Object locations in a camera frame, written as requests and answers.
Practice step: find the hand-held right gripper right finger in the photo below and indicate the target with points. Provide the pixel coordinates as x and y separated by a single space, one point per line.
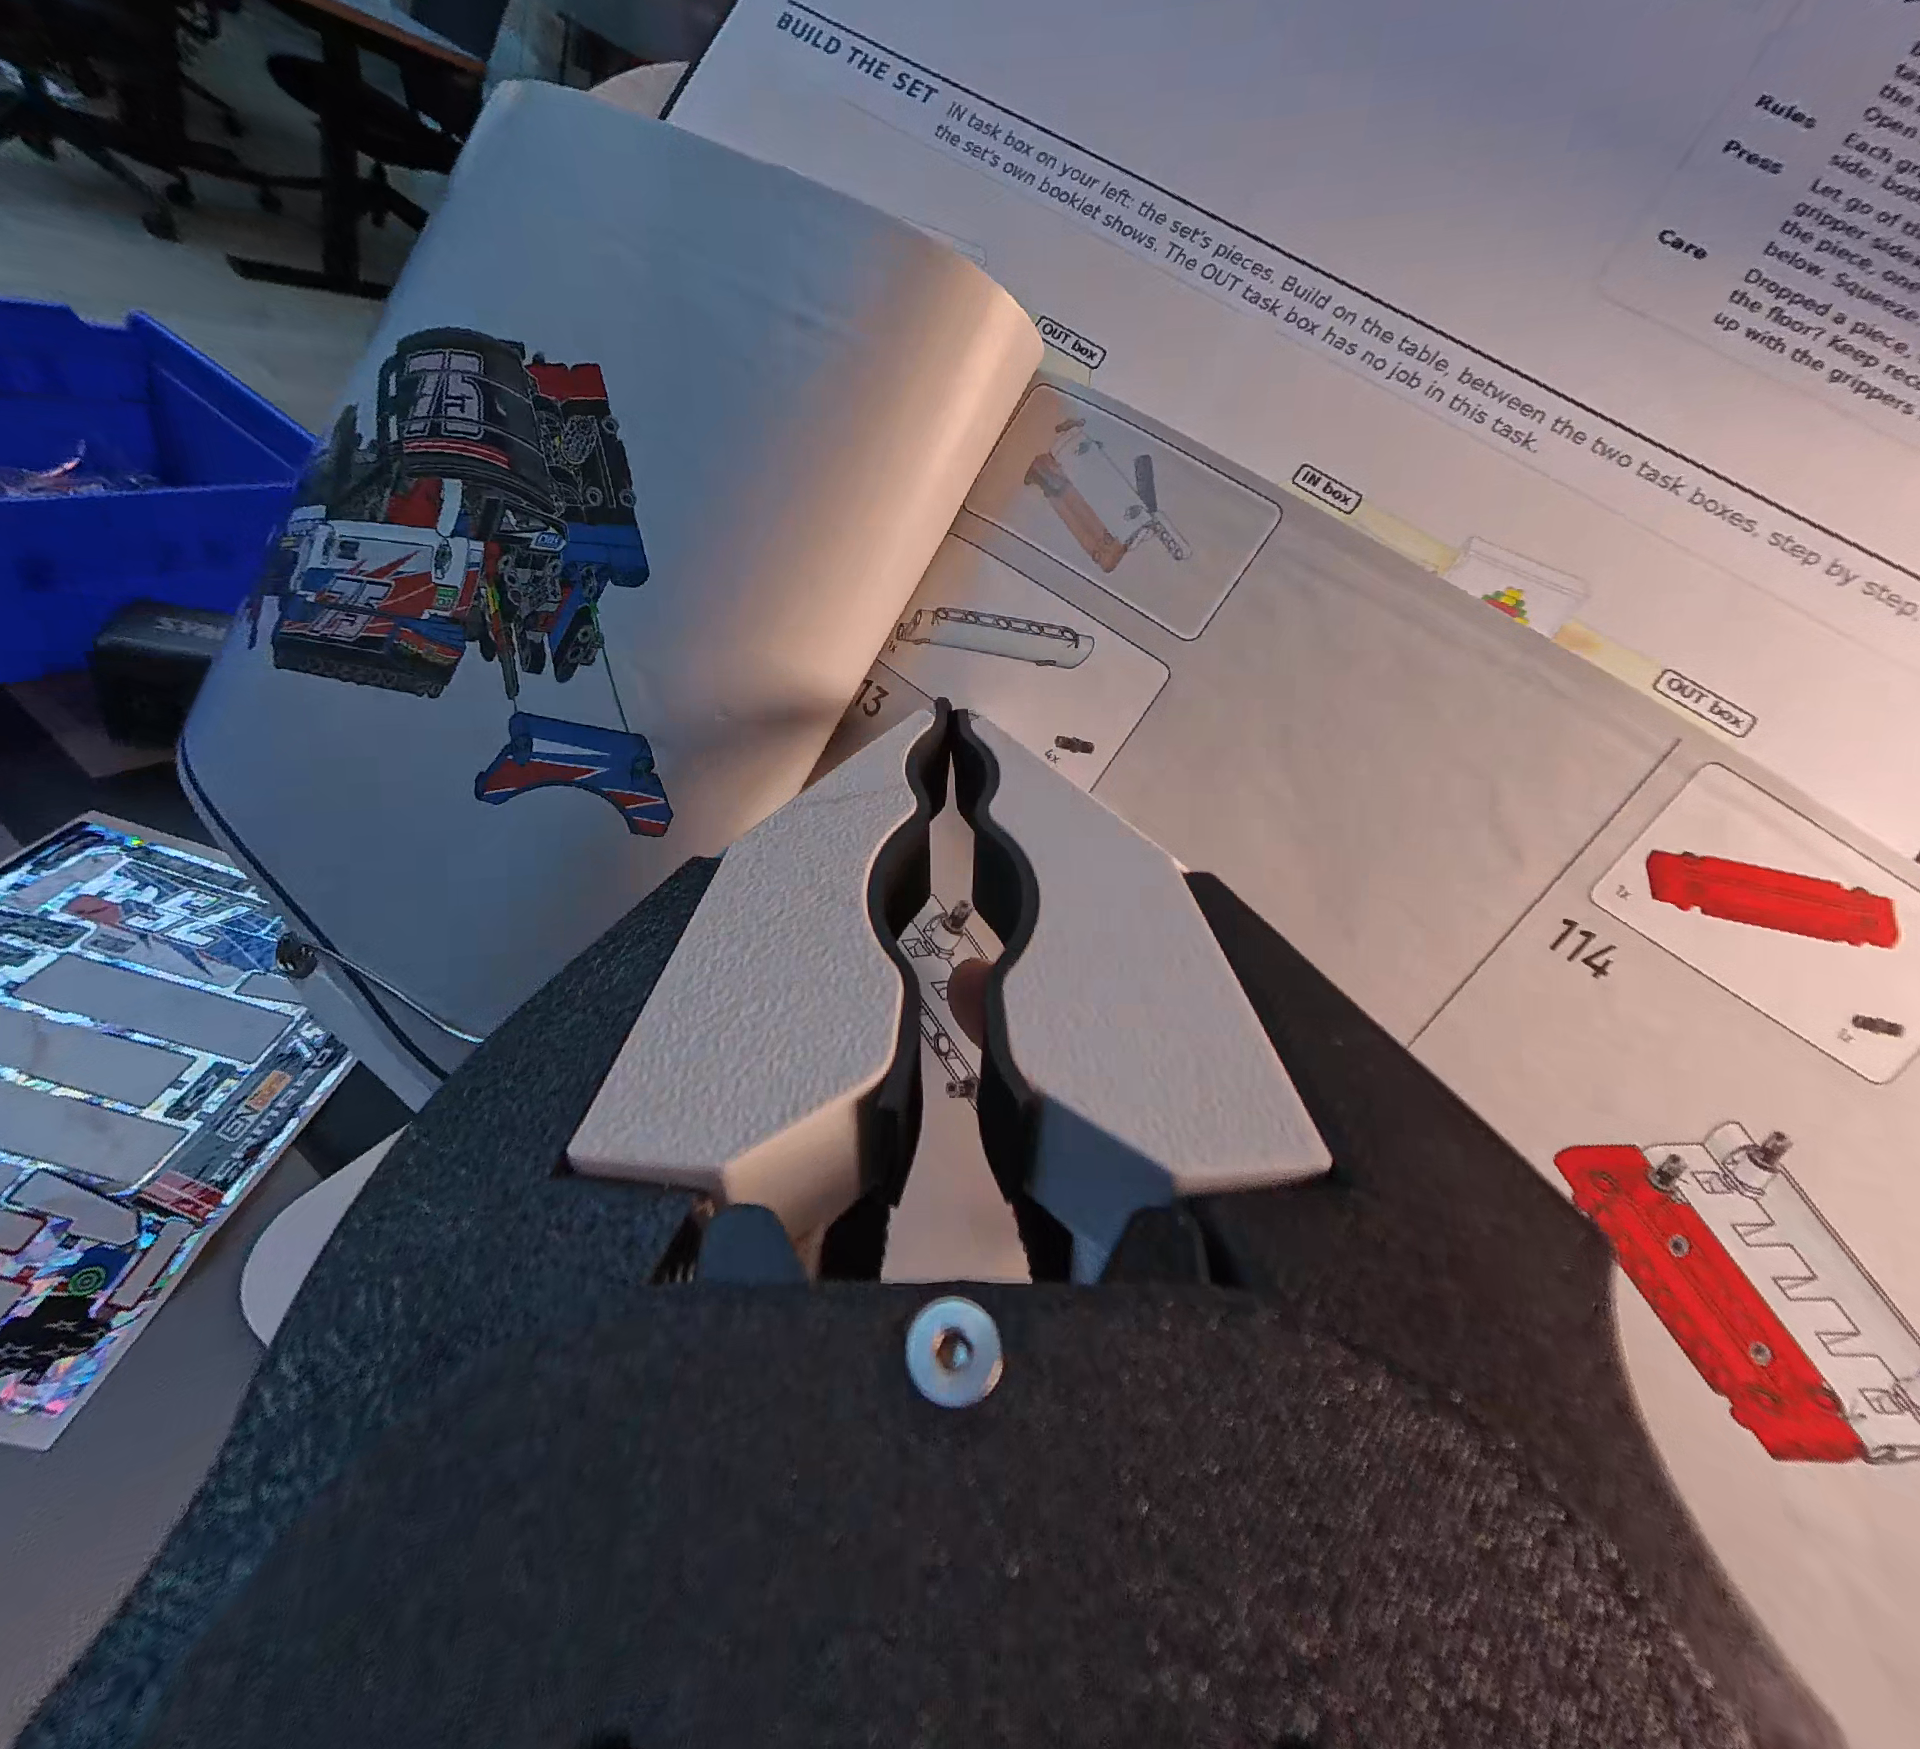
1153 1029

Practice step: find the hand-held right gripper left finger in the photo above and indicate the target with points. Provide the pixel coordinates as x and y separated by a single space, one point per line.
750 1029

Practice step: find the white book stand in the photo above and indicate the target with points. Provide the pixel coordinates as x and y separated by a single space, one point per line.
321 1239

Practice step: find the holographic sticker sheet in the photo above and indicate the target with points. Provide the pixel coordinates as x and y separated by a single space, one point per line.
136 1104

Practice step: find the lego instruction booklet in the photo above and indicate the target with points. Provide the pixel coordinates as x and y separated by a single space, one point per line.
676 280

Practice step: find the person's right hand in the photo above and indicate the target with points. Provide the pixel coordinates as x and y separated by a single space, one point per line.
971 1003

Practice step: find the small black device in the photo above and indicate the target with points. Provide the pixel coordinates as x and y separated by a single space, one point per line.
158 677

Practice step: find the blue plastic bin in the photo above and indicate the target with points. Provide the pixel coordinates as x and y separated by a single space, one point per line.
120 506

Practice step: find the printed task instruction board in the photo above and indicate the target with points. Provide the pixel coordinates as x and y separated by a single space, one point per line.
1349 131

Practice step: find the black office chair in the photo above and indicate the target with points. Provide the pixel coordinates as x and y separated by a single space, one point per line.
436 56

